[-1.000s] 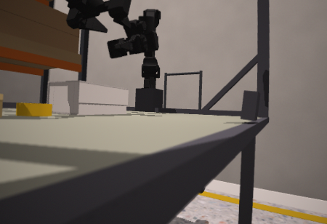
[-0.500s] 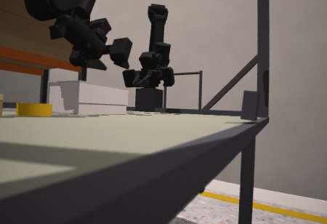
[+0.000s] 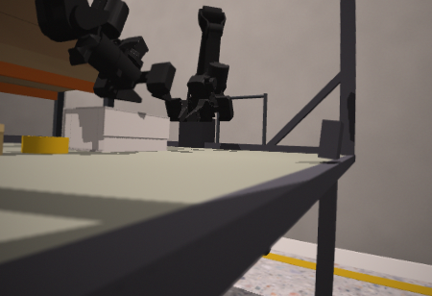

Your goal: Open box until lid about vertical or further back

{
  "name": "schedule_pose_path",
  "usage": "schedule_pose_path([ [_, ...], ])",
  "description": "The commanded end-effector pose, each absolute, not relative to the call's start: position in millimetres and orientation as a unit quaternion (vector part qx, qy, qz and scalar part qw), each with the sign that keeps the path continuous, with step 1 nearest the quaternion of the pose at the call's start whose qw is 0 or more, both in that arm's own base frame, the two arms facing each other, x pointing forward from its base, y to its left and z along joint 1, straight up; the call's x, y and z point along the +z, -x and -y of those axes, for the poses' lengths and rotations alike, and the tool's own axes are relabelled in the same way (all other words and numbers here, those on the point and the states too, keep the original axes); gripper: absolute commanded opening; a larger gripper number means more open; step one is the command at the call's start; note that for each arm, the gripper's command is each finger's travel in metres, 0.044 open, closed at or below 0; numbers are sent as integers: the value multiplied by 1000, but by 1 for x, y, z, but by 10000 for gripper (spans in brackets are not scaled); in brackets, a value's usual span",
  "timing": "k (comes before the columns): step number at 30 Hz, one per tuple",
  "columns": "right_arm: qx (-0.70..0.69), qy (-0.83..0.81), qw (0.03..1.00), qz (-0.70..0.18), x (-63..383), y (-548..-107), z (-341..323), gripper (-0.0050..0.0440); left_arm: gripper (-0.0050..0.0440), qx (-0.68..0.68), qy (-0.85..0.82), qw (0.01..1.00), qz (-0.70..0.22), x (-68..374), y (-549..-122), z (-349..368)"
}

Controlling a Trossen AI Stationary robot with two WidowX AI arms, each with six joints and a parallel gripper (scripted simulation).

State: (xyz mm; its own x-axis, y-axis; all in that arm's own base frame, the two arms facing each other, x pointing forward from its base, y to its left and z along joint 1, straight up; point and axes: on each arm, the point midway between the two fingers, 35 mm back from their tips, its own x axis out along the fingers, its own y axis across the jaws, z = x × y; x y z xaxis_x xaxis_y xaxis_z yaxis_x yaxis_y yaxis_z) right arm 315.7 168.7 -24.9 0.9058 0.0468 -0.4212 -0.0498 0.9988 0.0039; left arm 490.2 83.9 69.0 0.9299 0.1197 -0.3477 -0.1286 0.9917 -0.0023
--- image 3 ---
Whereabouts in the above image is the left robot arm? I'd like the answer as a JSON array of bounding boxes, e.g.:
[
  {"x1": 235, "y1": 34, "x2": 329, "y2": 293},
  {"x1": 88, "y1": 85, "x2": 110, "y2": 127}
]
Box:
[{"x1": 35, "y1": 0, "x2": 149, "y2": 72}]

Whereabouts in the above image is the white cardboard box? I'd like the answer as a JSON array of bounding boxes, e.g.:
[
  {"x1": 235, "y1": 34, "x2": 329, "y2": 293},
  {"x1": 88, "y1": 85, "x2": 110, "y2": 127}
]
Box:
[{"x1": 61, "y1": 107, "x2": 170, "y2": 152}]

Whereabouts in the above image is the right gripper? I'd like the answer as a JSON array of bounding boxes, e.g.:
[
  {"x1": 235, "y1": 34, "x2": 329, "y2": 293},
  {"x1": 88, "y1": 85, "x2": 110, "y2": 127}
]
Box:
[{"x1": 165, "y1": 92, "x2": 234, "y2": 122}]

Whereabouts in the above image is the dark grey metal support frame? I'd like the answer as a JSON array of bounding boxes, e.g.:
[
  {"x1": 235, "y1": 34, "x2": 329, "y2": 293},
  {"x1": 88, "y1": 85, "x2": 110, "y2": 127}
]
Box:
[{"x1": 266, "y1": 0, "x2": 356, "y2": 156}]

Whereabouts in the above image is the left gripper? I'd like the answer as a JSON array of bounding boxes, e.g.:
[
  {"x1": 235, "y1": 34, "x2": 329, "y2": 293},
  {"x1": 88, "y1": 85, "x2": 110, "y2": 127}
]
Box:
[{"x1": 93, "y1": 49, "x2": 177, "y2": 103}]

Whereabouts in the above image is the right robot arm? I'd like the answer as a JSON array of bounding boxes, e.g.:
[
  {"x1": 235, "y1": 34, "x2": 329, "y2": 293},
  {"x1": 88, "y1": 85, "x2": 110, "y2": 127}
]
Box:
[{"x1": 187, "y1": 6, "x2": 229, "y2": 102}]

